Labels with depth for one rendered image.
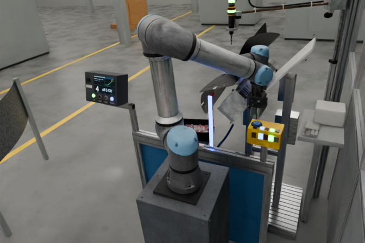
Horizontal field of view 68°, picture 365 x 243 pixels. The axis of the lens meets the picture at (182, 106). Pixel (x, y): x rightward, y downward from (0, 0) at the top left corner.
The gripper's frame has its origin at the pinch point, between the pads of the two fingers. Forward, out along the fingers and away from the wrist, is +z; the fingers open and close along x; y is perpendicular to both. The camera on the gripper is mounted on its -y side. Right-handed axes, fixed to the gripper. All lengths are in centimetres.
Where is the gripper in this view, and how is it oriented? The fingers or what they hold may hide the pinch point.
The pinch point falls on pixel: (257, 116)
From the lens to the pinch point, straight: 137.9
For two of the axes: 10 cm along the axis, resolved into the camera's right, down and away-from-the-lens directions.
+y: -4.5, 4.4, -7.8
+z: 0.7, 8.8, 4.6
